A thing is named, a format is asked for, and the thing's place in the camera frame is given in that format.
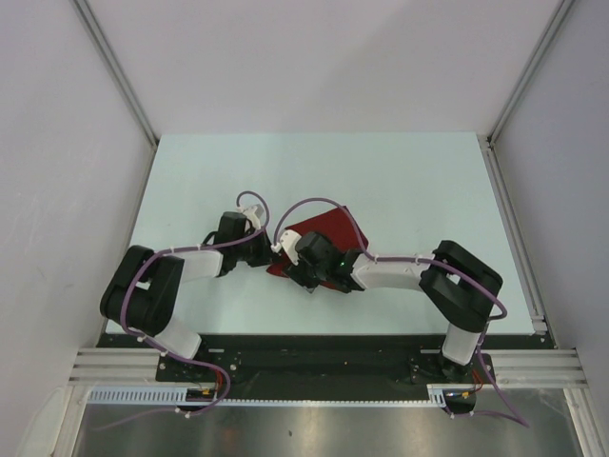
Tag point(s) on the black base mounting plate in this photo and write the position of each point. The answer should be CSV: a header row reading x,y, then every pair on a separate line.
x,y
331,368

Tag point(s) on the dark red cloth napkin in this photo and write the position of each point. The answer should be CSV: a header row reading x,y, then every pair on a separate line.
x,y
335,225

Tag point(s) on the right aluminium table rail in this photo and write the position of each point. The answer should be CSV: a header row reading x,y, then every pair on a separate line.
x,y
529,283

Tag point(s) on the right aluminium frame post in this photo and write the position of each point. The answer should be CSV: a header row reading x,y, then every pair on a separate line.
x,y
548,38

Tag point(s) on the aluminium frame post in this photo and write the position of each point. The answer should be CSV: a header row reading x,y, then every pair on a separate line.
x,y
99,39
548,38

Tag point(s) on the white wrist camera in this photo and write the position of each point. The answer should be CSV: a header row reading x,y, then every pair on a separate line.
x,y
287,244
253,214

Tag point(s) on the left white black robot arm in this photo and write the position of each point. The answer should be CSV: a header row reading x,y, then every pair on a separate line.
x,y
142,293

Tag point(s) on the front aluminium extrusion rail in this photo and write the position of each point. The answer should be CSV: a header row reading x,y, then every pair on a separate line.
x,y
114,366

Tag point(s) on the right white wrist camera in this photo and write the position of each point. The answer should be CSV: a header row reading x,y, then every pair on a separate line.
x,y
287,244

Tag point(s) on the left aluminium frame post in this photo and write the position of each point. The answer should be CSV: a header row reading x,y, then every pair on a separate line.
x,y
99,39

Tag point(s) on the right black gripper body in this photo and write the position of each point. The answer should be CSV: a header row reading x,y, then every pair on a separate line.
x,y
307,276

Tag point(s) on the left white cable duct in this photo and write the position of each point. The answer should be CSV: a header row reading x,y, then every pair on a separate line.
x,y
151,396

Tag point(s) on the right white cable duct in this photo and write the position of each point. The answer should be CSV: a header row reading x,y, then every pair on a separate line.
x,y
443,395

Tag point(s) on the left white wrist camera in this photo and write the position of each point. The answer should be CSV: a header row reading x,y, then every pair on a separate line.
x,y
253,214

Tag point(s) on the white cable duct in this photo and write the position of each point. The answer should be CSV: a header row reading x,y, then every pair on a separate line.
x,y
443,395
151,396

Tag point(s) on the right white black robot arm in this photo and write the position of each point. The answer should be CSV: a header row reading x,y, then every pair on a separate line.
x,y
462,288

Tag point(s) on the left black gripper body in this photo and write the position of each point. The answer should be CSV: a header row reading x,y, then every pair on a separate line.
x,y
252,250

